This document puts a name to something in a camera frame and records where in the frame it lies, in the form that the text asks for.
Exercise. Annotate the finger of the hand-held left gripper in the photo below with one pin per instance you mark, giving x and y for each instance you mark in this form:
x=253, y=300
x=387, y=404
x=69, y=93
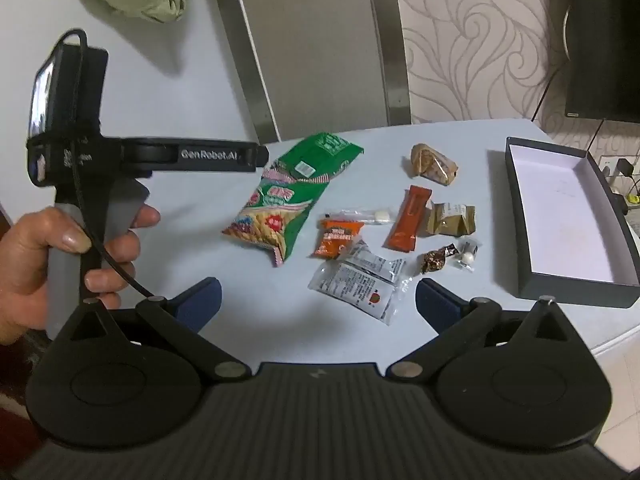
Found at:
x=257, y=157

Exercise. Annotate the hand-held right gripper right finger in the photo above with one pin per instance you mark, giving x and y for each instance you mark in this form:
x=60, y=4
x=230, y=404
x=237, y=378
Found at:
x=440, y=305

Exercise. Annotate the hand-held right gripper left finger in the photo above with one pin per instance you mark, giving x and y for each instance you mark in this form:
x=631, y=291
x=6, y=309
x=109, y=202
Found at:
x=197, y=305

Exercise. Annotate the brown candy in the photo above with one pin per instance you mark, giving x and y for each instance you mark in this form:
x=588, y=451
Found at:
x=435, y=261

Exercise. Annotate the green snack bag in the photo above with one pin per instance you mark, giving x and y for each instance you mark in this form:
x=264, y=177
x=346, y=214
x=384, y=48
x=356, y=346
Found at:
x=280, y=200

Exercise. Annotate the clear white candy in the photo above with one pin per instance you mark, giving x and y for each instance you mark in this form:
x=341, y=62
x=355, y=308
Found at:
x=467, y=258

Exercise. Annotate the gold snack packet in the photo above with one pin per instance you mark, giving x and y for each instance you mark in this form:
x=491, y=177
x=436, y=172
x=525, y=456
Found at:
x=452, y=220

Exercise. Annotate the orange stick packet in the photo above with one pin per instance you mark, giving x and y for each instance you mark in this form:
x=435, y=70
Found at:
x=406, y=220

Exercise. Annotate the clear white candy stick packet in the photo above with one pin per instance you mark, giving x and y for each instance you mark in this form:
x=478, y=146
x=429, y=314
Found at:
x=381, y=217

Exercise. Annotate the small orange snack packet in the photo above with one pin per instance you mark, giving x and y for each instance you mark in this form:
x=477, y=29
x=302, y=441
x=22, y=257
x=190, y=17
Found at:
x=336, y=240

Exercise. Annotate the brown pastry packet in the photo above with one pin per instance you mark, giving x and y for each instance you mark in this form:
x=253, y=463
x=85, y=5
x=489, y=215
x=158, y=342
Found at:
x=432, y=166

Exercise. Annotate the black cardboard box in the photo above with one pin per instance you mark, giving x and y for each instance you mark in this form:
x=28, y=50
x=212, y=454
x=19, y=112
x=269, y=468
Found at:
x=560, y=190

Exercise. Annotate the person's left hand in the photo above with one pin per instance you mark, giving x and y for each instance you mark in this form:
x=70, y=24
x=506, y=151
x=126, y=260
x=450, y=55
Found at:
x=30, y=240

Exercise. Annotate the yellow-green small item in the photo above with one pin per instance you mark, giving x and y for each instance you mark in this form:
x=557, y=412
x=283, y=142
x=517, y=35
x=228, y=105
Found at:
x=634, y=198

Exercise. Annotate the black charger plug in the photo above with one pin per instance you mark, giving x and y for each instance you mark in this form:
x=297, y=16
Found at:
x=624, y=167

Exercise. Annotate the black wall television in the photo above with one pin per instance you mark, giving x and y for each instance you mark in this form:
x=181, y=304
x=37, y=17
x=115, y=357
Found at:
x=605, y=35

